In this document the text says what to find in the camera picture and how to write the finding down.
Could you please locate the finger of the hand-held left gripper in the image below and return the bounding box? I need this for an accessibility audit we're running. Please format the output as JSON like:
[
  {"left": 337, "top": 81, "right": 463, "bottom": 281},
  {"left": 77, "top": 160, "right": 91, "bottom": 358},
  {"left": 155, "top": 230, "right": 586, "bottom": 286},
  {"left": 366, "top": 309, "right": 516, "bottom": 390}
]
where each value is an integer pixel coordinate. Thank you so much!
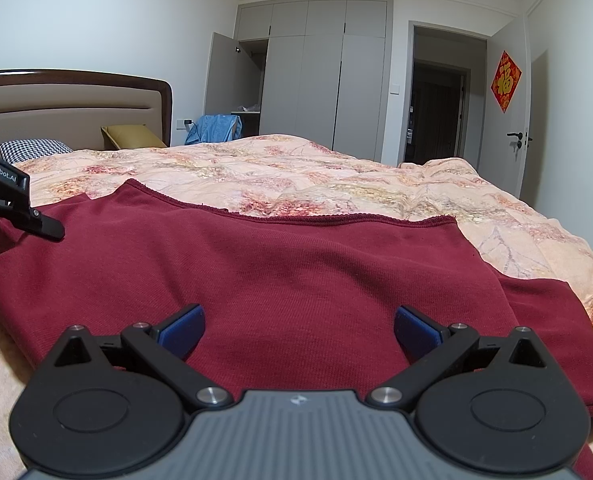
[{"left": 0, "top": 180, "right": 66, "bottom": 242}]

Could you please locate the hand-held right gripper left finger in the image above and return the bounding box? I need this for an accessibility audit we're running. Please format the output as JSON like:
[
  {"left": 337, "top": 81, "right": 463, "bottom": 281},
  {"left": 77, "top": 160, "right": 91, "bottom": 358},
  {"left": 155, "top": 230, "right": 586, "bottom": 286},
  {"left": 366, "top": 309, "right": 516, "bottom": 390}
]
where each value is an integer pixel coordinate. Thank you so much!
[{"left": 51, "top": 305, "right": 233, "bottom": 413}]

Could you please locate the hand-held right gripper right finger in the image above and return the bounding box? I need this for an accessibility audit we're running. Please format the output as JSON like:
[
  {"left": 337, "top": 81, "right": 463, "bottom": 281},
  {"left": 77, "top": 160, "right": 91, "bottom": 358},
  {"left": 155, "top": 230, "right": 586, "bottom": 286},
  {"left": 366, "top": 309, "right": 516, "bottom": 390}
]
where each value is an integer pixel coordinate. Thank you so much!
[{"left": 368, "top": 305, "right": 547, "bottom": 412}]

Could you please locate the dark red sweater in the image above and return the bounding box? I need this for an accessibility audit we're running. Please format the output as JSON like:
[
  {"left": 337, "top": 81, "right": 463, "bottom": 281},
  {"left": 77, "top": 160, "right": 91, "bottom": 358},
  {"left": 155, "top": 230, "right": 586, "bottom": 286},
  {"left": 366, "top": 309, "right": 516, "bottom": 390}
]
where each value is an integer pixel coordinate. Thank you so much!
[{"left": 0, "top": 178, "right": 593, "bottom": 480}]

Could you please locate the black white checkered pillow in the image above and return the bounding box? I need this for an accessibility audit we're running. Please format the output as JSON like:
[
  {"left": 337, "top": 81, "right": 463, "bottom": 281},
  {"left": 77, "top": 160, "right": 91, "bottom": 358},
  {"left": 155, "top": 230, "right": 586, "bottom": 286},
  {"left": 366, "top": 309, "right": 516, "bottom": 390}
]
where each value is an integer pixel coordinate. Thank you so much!
[{"left": 0, "top": 138, "right": 74, "bottom": 165}]

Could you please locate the beige bed headboard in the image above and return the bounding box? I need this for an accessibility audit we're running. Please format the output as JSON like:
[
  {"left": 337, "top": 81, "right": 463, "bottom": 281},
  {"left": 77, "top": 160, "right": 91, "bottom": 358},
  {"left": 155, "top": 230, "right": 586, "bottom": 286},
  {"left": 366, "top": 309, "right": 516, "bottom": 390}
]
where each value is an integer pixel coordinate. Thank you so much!
[{"left": 0, "top": 70, "right": 174, "bottom": 152}]

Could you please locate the yellow pillow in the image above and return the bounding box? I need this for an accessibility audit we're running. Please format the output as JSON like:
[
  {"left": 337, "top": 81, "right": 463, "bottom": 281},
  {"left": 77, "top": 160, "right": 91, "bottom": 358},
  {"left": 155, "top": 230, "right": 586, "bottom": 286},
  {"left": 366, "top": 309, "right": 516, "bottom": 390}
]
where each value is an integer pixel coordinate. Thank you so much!
[{"left": 100, "top": 125, "right": 168, "bottom": 151}]

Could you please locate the floral peach quilt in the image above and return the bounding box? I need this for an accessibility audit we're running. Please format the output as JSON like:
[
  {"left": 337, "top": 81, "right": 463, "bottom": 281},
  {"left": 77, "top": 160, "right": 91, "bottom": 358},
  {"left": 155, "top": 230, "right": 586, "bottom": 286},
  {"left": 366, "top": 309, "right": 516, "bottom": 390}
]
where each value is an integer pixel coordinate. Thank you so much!
[{"left": 0, "top": 134, "right": 593, "bottom": 480}]

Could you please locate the white room door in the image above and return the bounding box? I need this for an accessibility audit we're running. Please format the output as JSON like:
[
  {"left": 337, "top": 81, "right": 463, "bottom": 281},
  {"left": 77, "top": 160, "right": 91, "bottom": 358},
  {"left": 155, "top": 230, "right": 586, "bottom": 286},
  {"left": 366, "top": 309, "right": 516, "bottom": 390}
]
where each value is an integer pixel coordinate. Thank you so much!
[{"left": 487, "top": 14, "right": 535, "bottom": 202}]

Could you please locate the blue garment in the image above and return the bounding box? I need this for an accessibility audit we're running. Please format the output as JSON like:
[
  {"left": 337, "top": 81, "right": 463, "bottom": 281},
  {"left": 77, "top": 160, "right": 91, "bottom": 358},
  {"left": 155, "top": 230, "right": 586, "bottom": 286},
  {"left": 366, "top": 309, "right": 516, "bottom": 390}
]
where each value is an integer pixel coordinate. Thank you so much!
[{"left": 185, "top": 114, "right": 242, "bottom": 146}]

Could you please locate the red diamond door decoration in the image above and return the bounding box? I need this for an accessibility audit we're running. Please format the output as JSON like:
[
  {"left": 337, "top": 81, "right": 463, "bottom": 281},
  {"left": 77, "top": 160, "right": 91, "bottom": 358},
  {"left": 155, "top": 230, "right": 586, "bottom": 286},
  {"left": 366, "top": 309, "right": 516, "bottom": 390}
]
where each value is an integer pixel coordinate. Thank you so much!
[{"left": 491, "top": 50, "right": 524, "bottom": 115}]

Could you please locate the grey built-in wardrobe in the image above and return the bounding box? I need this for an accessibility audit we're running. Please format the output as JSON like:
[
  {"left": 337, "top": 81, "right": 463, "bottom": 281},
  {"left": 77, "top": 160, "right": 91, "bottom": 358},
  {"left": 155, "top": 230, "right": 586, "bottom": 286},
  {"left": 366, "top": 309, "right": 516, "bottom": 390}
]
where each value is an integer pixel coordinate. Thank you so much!
[{"left": 205, "top": 0, "right": 395, "bottom": 164}]

